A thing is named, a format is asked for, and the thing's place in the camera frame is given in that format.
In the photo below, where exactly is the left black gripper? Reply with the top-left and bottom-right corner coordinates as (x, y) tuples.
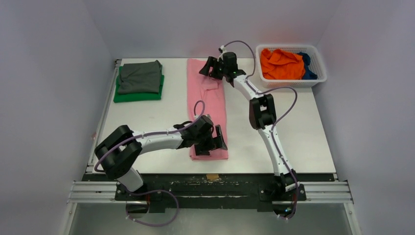
(194, 125), (226, 156)

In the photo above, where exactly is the pink t shirt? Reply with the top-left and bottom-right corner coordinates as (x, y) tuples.
(186, 59), (228, 144)

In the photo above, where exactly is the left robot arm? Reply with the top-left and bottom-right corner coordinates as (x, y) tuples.
(94, 115), (227, 200)

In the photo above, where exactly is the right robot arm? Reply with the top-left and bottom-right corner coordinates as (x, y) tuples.
(199, 51), (300, 199)

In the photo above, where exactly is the brown tape piece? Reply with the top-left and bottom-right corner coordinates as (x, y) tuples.
(206, 174), (220, 181)

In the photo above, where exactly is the orange t shirt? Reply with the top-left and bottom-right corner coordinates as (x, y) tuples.
(260, 48), (305, 80)

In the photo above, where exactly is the folded grey t shirt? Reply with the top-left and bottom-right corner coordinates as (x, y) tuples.
(117, 60), (162, 95)

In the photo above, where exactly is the blue t shirt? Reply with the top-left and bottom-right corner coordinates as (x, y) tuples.
(298, 52), (318, 80)

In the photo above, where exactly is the folded green t shirt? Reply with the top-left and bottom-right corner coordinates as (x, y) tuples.
(113, 66), (164, 103)

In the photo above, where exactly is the white plastic basket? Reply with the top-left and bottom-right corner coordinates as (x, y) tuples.
(256, 44), (327, 88)

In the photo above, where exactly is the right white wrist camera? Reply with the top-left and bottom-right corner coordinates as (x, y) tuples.
(218, 45), (227, 54)

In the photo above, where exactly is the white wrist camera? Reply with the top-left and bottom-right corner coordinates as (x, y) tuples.
(194, 114), (211, 121)
(218, 45), (227, 54)

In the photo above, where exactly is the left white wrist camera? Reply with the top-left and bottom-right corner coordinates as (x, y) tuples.
(194, 114), (211, 121)

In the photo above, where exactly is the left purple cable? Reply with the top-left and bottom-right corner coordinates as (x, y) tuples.
(94, 100), (206, 173)

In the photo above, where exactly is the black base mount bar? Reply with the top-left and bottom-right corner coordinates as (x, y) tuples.
(81, 172), (336, 215)

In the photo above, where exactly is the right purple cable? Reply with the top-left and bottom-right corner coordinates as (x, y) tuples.
(222, 40), (300, 220)

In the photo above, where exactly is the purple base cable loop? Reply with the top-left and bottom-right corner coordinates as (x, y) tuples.
(125, 189), (180, 227)

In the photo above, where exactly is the aluminium frame rail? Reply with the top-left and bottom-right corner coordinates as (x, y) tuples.
(60, 59), (362, 235)

